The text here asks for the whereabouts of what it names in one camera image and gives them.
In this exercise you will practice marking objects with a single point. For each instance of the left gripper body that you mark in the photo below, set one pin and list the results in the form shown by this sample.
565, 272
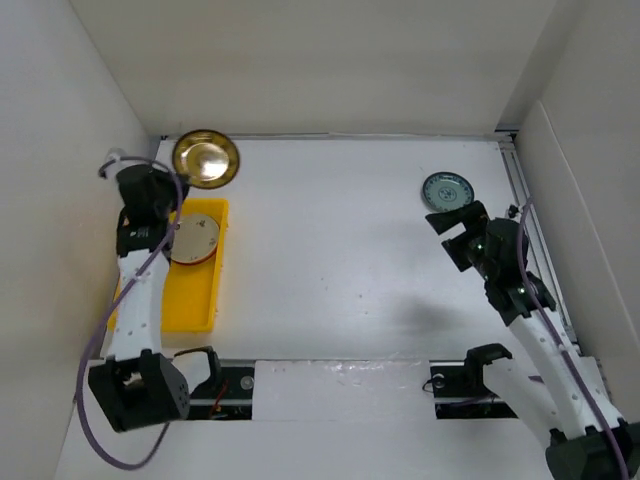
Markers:
169, 203

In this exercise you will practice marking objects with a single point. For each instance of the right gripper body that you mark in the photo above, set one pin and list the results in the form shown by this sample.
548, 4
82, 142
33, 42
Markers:
468, 250

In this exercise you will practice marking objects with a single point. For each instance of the blue white porcelain plate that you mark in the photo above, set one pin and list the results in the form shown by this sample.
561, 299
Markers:
446, 191

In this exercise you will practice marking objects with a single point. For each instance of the cream plate with calligraphy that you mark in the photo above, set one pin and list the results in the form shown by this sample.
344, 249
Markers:
195, 240

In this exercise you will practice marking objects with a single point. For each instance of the brown gold patterned plate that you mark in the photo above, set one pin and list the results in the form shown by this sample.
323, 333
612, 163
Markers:
208, 158

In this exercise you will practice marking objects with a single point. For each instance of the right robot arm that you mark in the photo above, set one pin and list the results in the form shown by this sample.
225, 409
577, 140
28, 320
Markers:
582, 433

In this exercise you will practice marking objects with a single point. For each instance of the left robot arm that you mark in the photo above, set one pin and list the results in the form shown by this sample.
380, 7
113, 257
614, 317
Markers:
137, 386

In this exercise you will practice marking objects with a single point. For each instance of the yellow plastic bin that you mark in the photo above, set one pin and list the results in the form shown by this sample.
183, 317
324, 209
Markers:
190, 291

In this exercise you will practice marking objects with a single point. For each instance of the aluminium rail right side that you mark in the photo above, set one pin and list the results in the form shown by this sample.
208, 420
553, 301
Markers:
539, 257

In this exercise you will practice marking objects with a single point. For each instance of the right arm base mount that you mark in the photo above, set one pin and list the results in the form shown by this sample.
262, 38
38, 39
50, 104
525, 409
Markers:
455, 398

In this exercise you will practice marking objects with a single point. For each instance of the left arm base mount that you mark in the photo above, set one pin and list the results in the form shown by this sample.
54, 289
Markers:
220, 390

